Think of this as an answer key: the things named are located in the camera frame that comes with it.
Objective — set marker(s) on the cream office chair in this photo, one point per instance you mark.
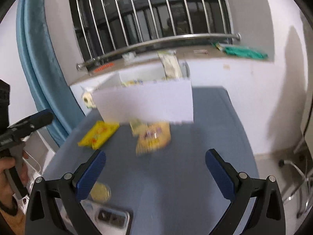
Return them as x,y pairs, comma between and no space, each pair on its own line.
303,150

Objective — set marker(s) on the yellow blue-logo snack bag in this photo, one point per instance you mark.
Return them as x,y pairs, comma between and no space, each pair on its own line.
153,138

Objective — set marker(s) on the yellow flat snack packet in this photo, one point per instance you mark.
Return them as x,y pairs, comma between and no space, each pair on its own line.
98,135

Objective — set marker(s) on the orange sleeve forearm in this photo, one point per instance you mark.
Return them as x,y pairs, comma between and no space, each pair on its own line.
13,224

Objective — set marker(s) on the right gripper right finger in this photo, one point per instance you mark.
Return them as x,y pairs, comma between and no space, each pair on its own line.
267,215

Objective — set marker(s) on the white storage box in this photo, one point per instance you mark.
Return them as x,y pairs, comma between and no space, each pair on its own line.
144,93

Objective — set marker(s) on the person's left hand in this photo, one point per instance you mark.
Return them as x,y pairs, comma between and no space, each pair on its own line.
14,177

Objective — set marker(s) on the blue curtain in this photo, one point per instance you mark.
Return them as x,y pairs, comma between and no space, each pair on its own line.
42,70

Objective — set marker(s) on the orange-white small snack bag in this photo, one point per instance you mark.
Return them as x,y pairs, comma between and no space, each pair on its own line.
137,126

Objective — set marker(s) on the pale green snack bag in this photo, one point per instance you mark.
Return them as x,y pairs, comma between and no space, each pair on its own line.
170,64

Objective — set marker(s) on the orange beaded tool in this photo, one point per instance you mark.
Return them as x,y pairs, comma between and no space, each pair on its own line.
103,67

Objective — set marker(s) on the green packets pile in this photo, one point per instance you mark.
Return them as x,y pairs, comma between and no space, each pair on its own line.
240,51

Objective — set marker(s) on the steel window guard rail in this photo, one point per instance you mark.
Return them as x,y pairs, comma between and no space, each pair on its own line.
108,29

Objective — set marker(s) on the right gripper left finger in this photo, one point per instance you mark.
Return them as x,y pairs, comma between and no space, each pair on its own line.
43,215

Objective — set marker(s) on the round yellow snack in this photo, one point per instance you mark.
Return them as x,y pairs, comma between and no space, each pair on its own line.
100,193

